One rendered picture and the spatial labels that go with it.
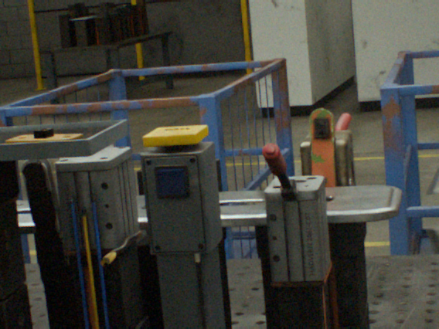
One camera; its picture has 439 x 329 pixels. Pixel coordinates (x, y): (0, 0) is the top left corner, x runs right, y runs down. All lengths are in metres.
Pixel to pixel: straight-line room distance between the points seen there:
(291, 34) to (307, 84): 0.47
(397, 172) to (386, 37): 6.09
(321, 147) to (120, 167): 0.37
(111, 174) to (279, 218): 0.22
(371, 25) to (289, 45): 0.75
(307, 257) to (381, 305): 0.68
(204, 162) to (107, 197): 0.23
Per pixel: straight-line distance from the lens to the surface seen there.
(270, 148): 1.14
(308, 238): 1.27
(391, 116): 3.19
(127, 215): 1.36
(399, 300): 1.97
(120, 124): 1.20
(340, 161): 1.59
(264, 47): 9.41
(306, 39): 9.31
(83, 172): 1.31
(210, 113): 3.33
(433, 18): 9.24
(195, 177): 1.11
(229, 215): 1.41
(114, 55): 10.97
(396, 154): 3.21
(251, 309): 1.97
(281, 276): 1.29
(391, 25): 9.26
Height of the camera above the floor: 1.32
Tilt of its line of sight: 11 degrees down
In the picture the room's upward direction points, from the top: 5 degrees counter-clockwise
